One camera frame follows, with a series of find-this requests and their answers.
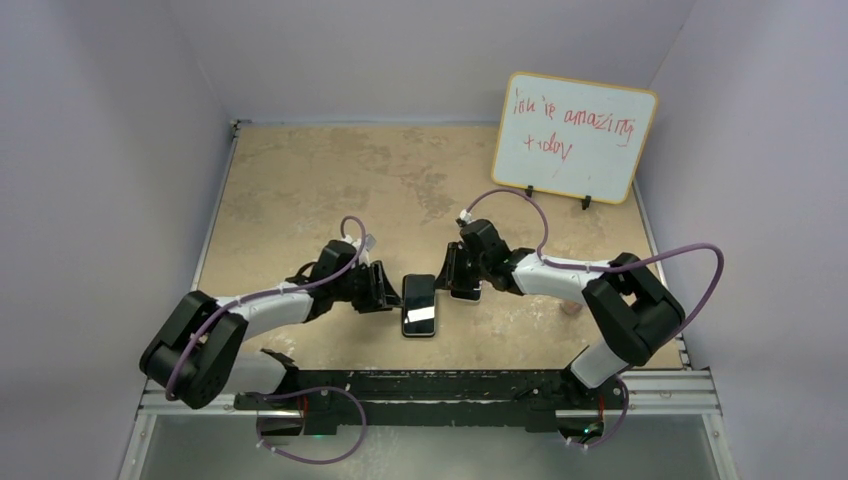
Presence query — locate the aluminium frame rail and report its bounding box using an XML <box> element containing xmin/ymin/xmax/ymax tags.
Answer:
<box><xmin>136</xmin><ymin>370</ymin><xmax>722</xmax><ymax>418</ymax></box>

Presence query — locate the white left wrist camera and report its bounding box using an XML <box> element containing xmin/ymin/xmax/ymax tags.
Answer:
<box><xmin>354</xmin><ymin>233</ymin><xmax>377</xmax><ymax>255</ymax></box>

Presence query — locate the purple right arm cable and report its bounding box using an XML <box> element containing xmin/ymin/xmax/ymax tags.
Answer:
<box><xmin>457</xmin><ymin>188</ymin><xmax>726</xmax><ymax>452</ymax></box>

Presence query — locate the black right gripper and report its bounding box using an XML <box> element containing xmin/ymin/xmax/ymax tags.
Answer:
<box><xmin>435</xmin><ymin>242</ymin><xmax>490</xmax><ymax>292</ymax></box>

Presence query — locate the yellow framed whiteboard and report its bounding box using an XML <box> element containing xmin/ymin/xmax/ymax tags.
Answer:
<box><xmin>491</xmin><ymin>72</ymin><xmax>659</xmax><ymax>205</ymax></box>

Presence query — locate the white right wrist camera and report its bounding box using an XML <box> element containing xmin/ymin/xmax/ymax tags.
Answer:
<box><xmin>455</xmin><ymin>209</ymin><xmax>475</xmax><ymax>229</ymax></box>

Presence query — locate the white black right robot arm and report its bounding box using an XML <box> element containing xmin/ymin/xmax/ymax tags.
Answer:
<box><xmin>434</xmin><ymin>219</ymin><xmax>685</xmax><ymax>407</ymax></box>

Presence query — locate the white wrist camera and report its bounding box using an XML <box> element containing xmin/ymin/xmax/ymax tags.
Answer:
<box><xmin>354</xmin><ymin>233</ymin><xmax>377</xmax><ymax>255</ymax></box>
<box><xmin>455</xmin><ymin>209</ymin><xmax>475</xmax><ymax>229</ymax></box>

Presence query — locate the black phone case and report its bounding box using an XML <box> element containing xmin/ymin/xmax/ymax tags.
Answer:
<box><xmin>401</xmin><ymin>273</ymin><xmax>439</xmax><ymax>339</ymax></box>

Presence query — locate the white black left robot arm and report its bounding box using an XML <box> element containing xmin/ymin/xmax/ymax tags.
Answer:
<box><xmin>139</xmin><ymin>238</ymin><xmax>402</xmax><ymax>409</ymax></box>

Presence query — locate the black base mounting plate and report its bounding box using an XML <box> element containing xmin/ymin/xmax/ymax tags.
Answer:
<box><xmin>236</xmin><ymin>369</ymin><xmax>629</xmax><ymax>442</ymax></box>

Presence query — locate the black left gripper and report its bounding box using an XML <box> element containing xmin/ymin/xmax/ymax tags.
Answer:
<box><xmin>332</xmin><ymin>261</ymin><xmax>402</xmax><ymax>314</ymax></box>

